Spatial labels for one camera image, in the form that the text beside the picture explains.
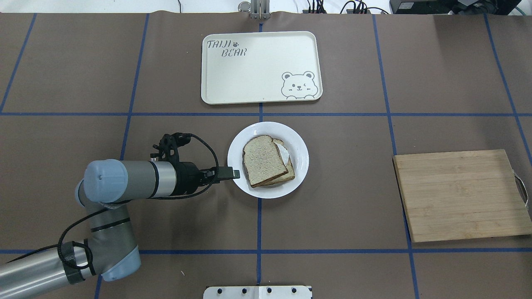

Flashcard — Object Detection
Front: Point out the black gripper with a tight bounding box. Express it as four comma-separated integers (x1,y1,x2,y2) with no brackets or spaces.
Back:
174,162,241,196

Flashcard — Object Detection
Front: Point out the plain bread slice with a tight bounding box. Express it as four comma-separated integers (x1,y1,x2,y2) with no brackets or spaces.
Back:
243,135,288,189

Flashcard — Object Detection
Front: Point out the white round plate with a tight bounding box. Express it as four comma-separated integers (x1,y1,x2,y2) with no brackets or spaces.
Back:
227,122,309,199

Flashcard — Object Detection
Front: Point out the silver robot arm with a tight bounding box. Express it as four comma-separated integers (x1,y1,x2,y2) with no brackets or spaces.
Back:
0,159,241,299

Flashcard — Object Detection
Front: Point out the bread slice with egg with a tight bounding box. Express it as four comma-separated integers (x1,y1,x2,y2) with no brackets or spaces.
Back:
254,138,295,188

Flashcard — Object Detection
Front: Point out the fried egg toy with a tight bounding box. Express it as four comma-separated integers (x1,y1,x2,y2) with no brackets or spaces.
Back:
275,142,290,166

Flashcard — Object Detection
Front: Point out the white bear tray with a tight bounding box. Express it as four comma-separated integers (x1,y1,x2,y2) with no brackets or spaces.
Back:
201,32,323,105

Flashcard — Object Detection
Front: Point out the white pillar base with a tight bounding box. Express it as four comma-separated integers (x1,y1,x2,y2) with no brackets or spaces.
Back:
203,285,313,299

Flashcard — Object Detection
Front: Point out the wooden cutting board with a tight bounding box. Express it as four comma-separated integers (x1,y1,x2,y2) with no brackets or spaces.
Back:
393,149,531,243

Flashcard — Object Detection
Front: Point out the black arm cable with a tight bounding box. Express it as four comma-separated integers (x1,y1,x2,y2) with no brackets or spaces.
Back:
6,133,220,271

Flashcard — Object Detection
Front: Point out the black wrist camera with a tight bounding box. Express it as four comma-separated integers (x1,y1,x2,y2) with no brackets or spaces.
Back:
150,132,191,163

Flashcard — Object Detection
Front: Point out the aluminium frame post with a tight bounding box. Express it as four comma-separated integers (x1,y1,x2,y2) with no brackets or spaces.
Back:
249,0,271,20

